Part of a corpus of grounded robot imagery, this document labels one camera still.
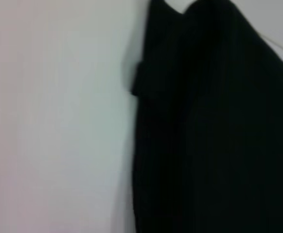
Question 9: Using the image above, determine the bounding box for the black T-shirt with FREE print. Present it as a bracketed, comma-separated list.
[130, 0, 283, 233]

